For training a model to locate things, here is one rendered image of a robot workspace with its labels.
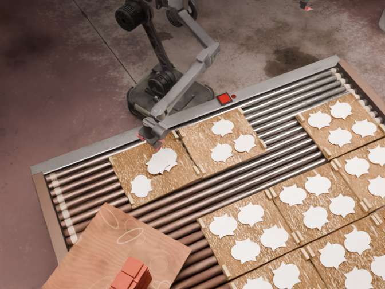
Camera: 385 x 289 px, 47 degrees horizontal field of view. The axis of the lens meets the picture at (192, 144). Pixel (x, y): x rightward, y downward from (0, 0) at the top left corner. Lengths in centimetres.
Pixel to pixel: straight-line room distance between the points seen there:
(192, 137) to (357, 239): 104
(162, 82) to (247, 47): 119
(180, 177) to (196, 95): 136
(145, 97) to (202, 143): 124
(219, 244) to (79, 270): 68
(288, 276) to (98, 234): 93
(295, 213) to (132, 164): 92
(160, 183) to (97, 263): 56
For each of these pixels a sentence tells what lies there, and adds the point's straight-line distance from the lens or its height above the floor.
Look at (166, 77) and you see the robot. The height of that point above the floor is 41.
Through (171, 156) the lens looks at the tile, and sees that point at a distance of 246.
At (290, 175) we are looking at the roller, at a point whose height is 92.
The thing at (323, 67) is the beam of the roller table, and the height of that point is 91.
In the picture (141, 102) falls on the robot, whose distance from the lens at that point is 364.
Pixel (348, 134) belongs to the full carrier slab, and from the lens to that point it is 273.
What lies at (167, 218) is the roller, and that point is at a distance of 234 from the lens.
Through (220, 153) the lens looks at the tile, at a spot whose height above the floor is 95.
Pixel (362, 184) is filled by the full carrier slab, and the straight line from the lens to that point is 258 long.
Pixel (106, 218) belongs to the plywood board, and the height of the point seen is 104.
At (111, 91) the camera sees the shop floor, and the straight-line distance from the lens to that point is 407.
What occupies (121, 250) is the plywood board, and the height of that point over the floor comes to 104.
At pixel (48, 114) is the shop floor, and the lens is 403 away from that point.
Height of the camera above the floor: 305
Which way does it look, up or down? 56 degrees down
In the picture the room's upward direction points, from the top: 1 degrees clockwise
